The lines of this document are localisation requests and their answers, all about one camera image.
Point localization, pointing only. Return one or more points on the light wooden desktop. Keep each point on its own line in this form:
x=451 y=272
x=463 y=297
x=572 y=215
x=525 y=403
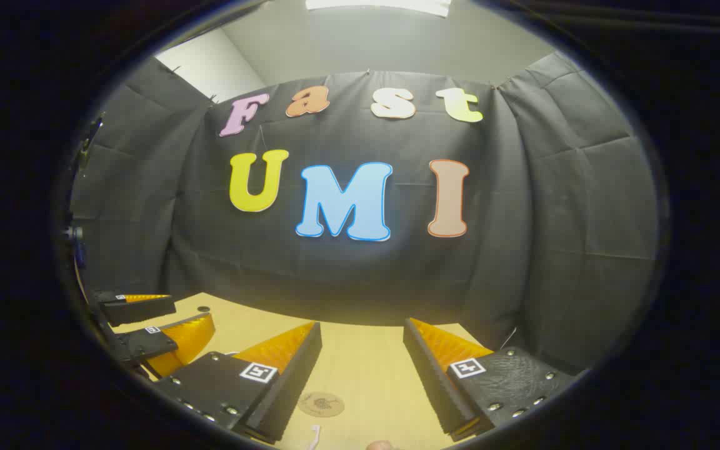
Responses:
x=366 y=362

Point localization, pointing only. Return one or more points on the pale pink toothbrush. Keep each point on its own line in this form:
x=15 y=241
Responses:
x=314 y=436

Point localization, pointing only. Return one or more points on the round brown printed coaster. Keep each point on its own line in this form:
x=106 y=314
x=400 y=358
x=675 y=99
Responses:
x=320 y=404

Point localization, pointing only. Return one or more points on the ceiling light panel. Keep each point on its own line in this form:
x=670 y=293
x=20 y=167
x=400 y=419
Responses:
x=379 y=5

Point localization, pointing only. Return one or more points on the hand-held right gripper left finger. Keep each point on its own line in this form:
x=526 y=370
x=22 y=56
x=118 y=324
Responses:
x=294 y=387

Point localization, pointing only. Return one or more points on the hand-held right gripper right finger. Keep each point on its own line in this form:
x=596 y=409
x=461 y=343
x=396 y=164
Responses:
x=429 y=381

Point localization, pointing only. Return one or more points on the black backdrop cloth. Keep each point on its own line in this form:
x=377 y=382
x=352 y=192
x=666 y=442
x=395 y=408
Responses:
x=347 y=275

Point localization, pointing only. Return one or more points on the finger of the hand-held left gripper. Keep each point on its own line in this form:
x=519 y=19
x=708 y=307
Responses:
x=141 y=309
x=138 y=344

